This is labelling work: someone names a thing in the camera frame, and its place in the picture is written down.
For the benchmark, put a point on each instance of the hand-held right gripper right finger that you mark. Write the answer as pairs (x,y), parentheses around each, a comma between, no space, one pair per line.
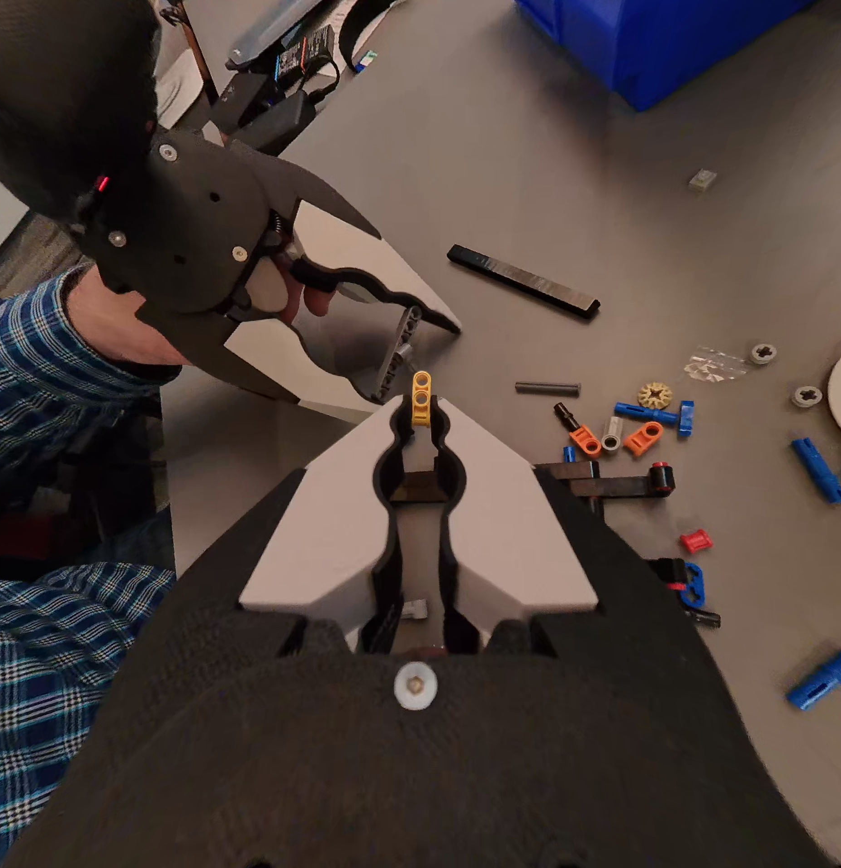
(522,536)

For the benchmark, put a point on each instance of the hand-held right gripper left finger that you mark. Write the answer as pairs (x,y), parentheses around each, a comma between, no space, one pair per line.
(319,536)

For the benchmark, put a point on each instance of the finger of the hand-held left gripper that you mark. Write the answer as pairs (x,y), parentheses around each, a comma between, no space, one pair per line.
(278,352)
(366,258)

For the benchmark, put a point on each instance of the dark grey lego beam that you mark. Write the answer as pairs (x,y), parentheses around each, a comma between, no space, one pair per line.
(400,346)

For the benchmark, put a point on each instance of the black axle with connector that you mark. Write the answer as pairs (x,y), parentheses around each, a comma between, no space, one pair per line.
(565,416)

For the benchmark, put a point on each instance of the yellow lego connector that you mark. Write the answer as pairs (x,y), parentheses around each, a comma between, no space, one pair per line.
(421,400)

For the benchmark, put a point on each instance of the person's left forearm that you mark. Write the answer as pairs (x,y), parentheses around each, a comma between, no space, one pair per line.
(41,359)

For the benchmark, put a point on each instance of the orange lego connector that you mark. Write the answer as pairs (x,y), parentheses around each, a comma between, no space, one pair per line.
(643,438)
(585,439)

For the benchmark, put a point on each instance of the light grey lego connector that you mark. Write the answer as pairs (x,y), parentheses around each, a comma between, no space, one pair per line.
(612,434)

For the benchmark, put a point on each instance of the dark grey lego axle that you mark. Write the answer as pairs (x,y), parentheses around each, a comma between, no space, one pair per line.
(548,388)

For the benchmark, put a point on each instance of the long black lego beam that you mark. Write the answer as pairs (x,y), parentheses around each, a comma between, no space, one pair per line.
(529,281)

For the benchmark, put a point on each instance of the red lego bush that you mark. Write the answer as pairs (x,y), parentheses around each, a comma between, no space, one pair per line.
(696,541)

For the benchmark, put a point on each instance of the blue lego axle with connector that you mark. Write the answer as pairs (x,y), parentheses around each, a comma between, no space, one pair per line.
(644,411)

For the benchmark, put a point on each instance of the tan lego gear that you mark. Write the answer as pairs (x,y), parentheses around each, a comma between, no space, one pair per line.
(655,396)

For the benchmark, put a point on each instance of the black lego pin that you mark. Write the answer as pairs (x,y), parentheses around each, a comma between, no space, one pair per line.
(702,616)

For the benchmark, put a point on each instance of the grey lego bush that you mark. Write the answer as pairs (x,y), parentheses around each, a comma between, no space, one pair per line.
(763,354)
(807,397)

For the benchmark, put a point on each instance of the long blue lego pin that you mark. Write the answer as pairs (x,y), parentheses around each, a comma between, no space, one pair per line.
(820,470)

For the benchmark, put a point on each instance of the small grey lego plate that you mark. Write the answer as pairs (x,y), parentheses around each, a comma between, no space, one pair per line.
(702,181)

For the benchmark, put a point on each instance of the person's left hand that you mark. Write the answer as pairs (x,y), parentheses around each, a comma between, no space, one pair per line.
(122,325)

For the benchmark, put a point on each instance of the black box device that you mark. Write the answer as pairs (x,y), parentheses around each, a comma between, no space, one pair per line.
(237,98)

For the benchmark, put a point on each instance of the black power bank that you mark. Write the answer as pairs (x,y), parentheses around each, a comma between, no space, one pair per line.
(278,122)

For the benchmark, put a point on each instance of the white stand with wooden leg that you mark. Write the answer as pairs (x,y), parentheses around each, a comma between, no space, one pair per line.
(180,88)

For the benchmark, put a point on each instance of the small blue green card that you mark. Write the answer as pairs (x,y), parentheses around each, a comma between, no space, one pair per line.
(367,61)

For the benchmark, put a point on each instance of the dark grey flat panel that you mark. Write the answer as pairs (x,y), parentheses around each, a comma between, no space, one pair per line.
(271,34)

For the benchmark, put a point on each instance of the black labelled battery pack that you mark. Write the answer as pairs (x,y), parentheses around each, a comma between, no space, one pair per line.
(308,47)

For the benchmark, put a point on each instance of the small clear plastic bag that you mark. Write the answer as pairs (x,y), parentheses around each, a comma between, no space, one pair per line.
(715,364)

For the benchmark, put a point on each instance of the person's plaid shirt torso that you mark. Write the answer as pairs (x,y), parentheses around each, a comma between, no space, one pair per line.
(54,678)

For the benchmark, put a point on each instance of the blue plastic bin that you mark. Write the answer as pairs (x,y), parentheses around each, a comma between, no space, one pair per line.
(664,47)

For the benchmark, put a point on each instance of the black lego frame assembly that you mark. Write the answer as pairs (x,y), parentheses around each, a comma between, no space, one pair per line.
(617,485)

